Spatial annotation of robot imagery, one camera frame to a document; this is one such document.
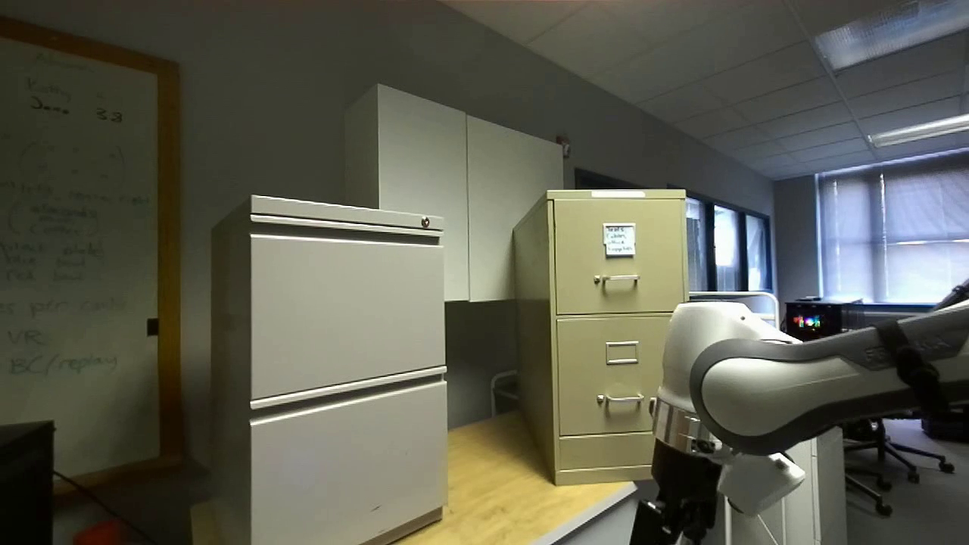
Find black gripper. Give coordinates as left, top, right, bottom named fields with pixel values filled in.
left=629, top=439, right=715, bottom=545

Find silver metal drawer handle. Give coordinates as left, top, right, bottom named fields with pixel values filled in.
left=592, top=269, right=644, bottom=296
left=594, top=387, right=648, bottom=418

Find beige drawer with plain label holder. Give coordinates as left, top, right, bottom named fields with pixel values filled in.
left=552, top=312, right=673, bottom=442

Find beige metal file cabinet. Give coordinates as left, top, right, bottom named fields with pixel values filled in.
left=509, top=188, right=691, bottom=487

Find beige drawer with paper sticker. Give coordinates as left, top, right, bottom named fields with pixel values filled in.
left=547, top=193, right=691, bottom=319

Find grey lateral cabinet drawer front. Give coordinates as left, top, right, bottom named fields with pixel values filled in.
left=250, top=378, right=451, bottom=545
left=250, top=231, right=449, bottom=403

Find grey lateral file cabinet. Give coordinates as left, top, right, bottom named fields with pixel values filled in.
left=208, top=191, right=451, bottom=545

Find metal label holder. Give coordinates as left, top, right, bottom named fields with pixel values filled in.
left=603, top=339, right=642, bottom=370

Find black office chair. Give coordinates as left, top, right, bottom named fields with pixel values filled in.
left=842, top=409, right=958, bottom=521

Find dark computer monitor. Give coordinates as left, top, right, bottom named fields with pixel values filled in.
left=785, top=296, right=849, bottom=342

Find dark interior window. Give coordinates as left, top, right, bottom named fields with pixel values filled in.
left=685, top=193, right=776, bottom=296

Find white paper sticker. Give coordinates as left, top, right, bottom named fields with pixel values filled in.
left=601, top=219, right=640, bottom=261

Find window with blinds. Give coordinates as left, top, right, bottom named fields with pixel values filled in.
left=814, top=154, right=969, bottom=309

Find narrow ceiling light panel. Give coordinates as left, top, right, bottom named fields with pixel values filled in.
left=864, top=109, right=969, bottom=154

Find large ceiling light panel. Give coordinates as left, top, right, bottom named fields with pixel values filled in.
left=810, top=0, right=969, bottom=77

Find red object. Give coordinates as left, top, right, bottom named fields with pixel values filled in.
left=69, top=517, right=131, bottom=545

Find black box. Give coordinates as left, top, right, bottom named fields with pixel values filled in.
left=0, top=418, right=58, bottom=545

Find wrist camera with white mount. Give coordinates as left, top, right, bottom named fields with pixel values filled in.
left=719, top=448, right=811, bottom=521

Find white pedestal cabinet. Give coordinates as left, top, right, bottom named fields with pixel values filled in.
left=752, top=427, right=850, bottom=545

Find white wall cabinet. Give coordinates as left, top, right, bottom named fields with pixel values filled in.
left=344, top=81, right=566, bottom=306

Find whiteboard with wooden frame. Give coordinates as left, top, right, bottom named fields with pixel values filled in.
left=0, top=16, right=188, bottom=487

